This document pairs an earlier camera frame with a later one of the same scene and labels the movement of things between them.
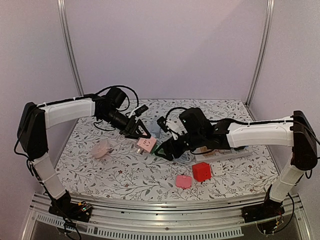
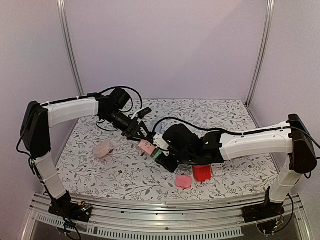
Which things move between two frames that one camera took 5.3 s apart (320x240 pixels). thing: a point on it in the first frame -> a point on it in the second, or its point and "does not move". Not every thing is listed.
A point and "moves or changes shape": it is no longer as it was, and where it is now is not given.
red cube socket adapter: (201, 171) does not move
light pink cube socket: (147, 144) moves or changes shape
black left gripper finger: (140, 130) does not move
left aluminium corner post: (62, 12) does not move
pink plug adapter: (183, 181) does not move
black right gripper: (174, 146) -> (164, 161)
